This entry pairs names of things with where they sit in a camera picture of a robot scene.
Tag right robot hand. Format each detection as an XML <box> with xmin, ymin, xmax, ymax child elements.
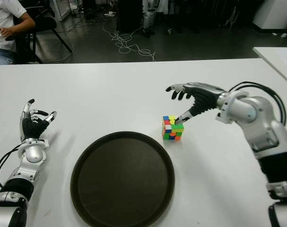
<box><xmin>165</xmin><ymin>82</ymin><xmax>227</xmax><ymax>125</ymax></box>

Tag black column cabinet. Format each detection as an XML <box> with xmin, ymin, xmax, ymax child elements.
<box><xmin>116</xmin><ymin>0</ymin><xmax>144</xmax><ymax>34</ymax></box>

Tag dark round plate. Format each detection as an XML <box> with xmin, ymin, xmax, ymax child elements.
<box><xmin>70</xmin><ymin>131</ymin><xmax>176</xmax><ymax>227</ymax></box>

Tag tangled white floor cable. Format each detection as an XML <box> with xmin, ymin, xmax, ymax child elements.
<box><xmin>102</xmin><ymin>21</ymin><xmax>156</xmax><ymax>62</ymax></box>

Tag multicoloured Rubik's cube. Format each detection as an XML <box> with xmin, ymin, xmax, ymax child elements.
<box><xmin>162</xmin><ymin>115</ymin><xmax>185</xmax><ymax>141</ymax></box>

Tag white glass display cabinet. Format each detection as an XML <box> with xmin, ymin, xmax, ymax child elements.
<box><xmin>52</xmin><ymin>0</ymin><xmax>72</xmax><ymax>22</ymax></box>

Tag silver folding stand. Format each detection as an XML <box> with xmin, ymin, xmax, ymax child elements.
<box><xmin>225</xmin><ymin>6</ymin><xmax>240</xmax><ymax>28</ymax></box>

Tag silver humanoid robot legs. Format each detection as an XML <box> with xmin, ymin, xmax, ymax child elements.
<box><xmin>142</xmin><ymin>0</ymin><xmax>157</xmax><ymax>38</ymax></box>

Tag black chair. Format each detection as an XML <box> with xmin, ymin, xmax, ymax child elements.
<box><xmin>6</xmin><ymin>4</ymin><xmax>73</xmax><ymax>64</ymax></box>

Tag white cabinet with black base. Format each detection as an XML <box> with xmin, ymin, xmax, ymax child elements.
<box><xmin>252</xmin><ymin>0</ymin><xmax>287</xmax><ymax>34</ymax></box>

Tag white side table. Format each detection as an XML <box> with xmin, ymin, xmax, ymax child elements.
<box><xmin>252</xmin><ymin>46</ymin><xmax>287</xmax><ymax>88</ymax></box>

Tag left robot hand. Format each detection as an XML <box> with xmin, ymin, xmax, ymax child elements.
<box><xmin>19</xmin><ymin>98</ymin><xmax>58</xmax><ymax>142</ymax></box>

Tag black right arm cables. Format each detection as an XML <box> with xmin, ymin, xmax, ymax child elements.
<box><xmin>228</xmin><ymin>81</ymin><xmax>287</xmax><ymax>127</ymax></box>

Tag seated person in white shirt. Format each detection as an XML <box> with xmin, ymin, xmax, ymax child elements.
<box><xmin>0</xmin><ymin>0</ymin><xmax>36</xmax><ymax>73</ymax></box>

